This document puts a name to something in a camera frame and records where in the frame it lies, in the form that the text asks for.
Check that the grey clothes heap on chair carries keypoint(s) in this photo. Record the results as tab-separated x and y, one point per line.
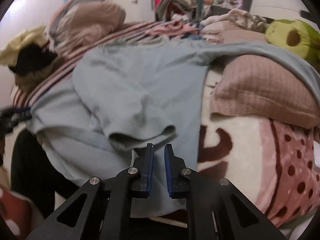
166	9

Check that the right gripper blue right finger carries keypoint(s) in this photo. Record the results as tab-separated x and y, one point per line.
173	167

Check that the pink crumpled garment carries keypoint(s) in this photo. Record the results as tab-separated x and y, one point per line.
173	28

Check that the pink ribbed pillow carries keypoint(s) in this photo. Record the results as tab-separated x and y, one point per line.
256	85

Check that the folded clothes pile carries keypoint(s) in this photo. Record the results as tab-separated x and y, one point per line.
30	59

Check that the pink spotted fleece blanket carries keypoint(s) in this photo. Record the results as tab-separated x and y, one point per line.
270	162

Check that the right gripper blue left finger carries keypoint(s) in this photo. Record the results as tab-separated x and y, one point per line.
146	171

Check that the patterned cloth near headboard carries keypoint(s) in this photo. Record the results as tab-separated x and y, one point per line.
247	21

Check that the green avocado plush toy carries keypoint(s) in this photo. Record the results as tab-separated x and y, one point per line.
296	36

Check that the beige pink rolled duvet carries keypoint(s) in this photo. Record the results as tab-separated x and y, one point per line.
79	23

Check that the striped pink navy blanket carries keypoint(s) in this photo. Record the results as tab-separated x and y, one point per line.
129	33

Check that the light blue sweatshirt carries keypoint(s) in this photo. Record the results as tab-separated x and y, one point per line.
121	97

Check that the white bed headboard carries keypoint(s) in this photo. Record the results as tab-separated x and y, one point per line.
281	9

